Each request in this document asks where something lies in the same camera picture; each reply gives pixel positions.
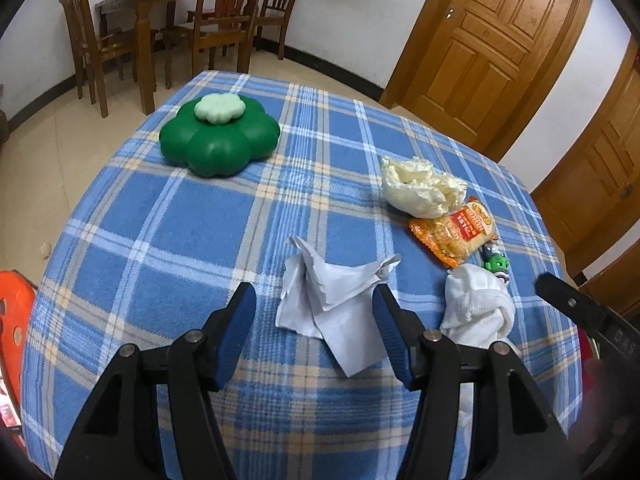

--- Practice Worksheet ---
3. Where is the white sock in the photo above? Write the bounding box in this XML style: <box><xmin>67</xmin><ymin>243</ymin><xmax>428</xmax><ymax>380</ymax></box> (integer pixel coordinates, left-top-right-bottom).
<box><xmin>439</xmin><ymin>262</ymin><xmax>516</xmax><ymax>351</ymax></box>

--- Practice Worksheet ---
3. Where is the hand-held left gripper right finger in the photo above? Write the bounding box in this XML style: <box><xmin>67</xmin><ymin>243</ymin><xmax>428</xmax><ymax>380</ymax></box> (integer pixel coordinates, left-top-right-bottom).
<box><xmin>371</xmin><ymin>284</ymin><xmax>583</xmax><ymax>480</ymax></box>

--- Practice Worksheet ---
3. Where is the small green toy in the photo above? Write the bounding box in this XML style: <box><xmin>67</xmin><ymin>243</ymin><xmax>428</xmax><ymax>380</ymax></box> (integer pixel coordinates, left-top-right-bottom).
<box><xmin>480</xmin><ymin>242</ymin><xmax>512</xmax><ymax>283</ymax></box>

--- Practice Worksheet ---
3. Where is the cream plastic bag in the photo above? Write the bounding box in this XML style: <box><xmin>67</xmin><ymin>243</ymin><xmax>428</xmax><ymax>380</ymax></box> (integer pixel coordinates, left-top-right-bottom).
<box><xmin>380</xmin><ymin>155</ymin><xmax>468</xmax><ymax>219</ymax></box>

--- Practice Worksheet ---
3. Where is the blue plaid blanket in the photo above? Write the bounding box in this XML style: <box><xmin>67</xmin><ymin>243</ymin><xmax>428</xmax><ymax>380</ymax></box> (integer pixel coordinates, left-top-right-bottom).
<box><xmin>20</xmin><ymin>70</ymin><xmax>583</xmax><ymax>480</ymax></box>

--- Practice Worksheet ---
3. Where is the orange plastic stool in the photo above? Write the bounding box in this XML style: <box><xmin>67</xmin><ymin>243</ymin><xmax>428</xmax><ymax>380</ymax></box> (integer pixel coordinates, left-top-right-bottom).
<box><xmin>0</xmin><ymin>269</ymin><xmax>38</xmax><ymax>431</ymax></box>

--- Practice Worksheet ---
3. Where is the white paper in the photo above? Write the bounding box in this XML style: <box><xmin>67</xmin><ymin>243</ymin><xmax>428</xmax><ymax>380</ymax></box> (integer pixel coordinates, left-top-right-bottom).
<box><xmin>275</xmin><ymin>235</ymin><xmax>402</xmax><ymax>378</ymax></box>

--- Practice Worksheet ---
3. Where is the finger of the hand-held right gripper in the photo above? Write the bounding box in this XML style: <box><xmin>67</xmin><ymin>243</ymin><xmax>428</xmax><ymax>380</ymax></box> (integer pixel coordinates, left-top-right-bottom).
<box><xmin>535</xmin><ymin>272</ymin><xmax>608</xmax><ymax>331</ymax></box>

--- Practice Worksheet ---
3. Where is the orange snack packet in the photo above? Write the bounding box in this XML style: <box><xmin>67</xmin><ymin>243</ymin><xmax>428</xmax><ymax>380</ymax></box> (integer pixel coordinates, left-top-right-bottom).
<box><xmin>409</xmin><ymin>196</ymin><xmax>499</xmax><ymax>268</ymax></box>

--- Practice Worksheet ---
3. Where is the wooden panel door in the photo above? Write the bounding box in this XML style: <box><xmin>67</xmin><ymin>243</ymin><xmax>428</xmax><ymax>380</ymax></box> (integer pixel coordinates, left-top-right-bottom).
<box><xmin>379</xmin><ymin>0</ymin><xmax>598</xmax><ymax>161</ymax></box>
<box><xmin>530</xmin><ymin>42</ymin><xmax>640</xmax><ymax>273</ymax></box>

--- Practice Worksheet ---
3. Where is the tall-back wooden chair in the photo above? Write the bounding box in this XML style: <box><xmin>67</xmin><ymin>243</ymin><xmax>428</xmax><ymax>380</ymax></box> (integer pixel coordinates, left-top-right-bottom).
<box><xmin>160</xmin><ymin>0</ymin><xmax>278</xmax><ymax>91</ymax></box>

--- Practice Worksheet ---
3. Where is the green flower-shaped box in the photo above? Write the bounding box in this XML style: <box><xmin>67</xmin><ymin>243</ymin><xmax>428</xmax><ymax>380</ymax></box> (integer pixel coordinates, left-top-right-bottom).
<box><xmin>159</xmin><ymin>92</ymin><xmax>280</xmax><ymax>177</ymax></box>

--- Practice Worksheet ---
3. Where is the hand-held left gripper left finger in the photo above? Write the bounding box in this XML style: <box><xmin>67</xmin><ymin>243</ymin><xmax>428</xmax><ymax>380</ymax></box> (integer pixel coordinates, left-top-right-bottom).
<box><xmin>54</xmin><ymin>281</ymin><xmax>258</xmax><ymax>480</ymax></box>

